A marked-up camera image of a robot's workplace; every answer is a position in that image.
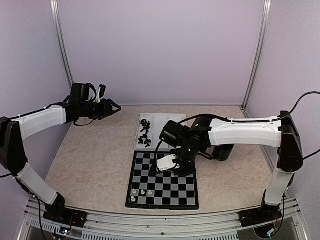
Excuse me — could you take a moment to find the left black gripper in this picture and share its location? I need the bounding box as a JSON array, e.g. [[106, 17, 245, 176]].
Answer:
[[79, 98, 121, 120]]

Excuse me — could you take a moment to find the black and silver chessboard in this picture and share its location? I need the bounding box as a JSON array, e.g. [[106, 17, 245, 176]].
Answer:
[[125, 151, 200, 211]]

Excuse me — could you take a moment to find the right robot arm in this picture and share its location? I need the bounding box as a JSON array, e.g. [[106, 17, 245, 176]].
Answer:
[[155, 111, 304, 222]]

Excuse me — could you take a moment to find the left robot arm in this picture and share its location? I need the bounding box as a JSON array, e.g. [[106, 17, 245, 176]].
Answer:
[[0, 83, 122, 223]]

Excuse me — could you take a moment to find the dark green mug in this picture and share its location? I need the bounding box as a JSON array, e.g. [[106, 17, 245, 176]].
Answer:
[[212, 144, 234, 162]]

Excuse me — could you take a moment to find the white plastic divided tray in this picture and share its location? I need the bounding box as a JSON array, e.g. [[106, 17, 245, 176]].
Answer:
[[134, 113, 187, 151]]

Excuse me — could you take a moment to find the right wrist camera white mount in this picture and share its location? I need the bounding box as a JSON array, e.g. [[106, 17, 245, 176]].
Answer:
[[151, 154, 180, 174]]

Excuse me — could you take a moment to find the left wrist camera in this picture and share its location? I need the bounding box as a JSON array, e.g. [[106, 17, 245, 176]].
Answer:
[[96, 84, 107, 103]]

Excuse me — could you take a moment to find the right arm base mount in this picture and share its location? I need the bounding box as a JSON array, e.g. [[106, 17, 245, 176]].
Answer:
[[238, 208, 283, 228]]

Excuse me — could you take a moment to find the left aluminium frame post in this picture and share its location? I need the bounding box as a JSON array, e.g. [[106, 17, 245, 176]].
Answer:
[[50, 0, 74, 88]]

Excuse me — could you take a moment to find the aluminium frame post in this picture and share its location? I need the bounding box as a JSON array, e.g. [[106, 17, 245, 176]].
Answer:
[[50, 0, 74, 88], [241, 0, 272, 111]]

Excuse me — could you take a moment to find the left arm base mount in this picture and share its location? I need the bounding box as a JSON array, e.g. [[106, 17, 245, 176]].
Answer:
[[43, 208, 88, 228]]

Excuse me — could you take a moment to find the right aluminium frame post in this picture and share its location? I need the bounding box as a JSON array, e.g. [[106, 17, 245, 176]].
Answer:
[[241, 0, 272, 111]]

